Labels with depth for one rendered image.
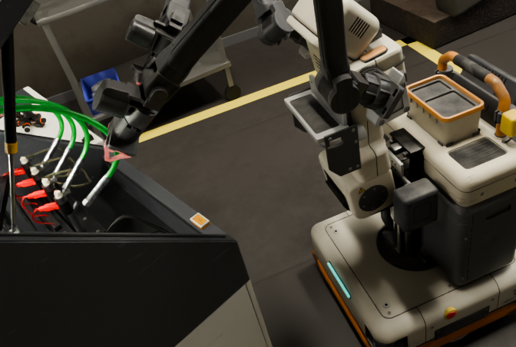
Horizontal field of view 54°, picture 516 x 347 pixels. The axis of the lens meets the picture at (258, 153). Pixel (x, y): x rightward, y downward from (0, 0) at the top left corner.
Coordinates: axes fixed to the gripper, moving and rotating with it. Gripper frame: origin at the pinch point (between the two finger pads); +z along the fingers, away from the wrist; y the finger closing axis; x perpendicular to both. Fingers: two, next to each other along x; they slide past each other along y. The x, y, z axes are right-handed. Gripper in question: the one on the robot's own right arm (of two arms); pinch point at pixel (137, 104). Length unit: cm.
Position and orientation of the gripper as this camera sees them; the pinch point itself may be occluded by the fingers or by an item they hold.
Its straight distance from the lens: 137.6
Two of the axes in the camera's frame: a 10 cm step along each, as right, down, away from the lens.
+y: -7.6, -2.4, -6.0
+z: -4.7, 8.4, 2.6
